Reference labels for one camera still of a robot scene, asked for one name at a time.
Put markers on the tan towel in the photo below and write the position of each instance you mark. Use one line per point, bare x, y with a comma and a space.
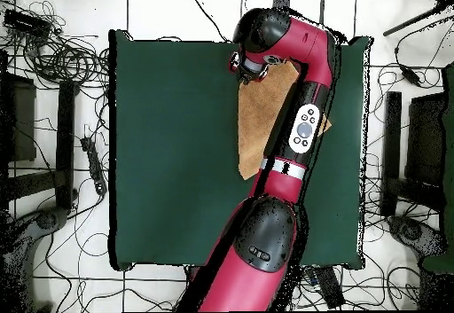
259, 114

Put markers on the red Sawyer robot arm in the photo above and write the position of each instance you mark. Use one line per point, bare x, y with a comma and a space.
255, 274

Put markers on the black flat panel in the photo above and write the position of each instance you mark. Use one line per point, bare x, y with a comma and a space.
21, 121
425, 139

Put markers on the dark green table cloth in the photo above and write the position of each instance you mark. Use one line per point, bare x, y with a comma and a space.
159, 150

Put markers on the black power strip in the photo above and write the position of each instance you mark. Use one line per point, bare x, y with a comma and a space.
330, 288
94, 164

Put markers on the black power adapter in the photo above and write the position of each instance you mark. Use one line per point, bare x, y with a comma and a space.
410, 76

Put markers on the black rod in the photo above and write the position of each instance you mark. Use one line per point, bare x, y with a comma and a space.
413, 21

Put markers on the black electronics box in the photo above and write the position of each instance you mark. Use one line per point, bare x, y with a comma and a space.
26, 24

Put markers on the black stand crossbar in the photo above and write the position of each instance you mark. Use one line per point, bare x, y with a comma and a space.
32, 185
420, 192

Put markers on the grey stand base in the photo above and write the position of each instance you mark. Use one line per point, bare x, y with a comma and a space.
411, 233
46, 220

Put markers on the grey square tape frame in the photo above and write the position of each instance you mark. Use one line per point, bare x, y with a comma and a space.
322, 8

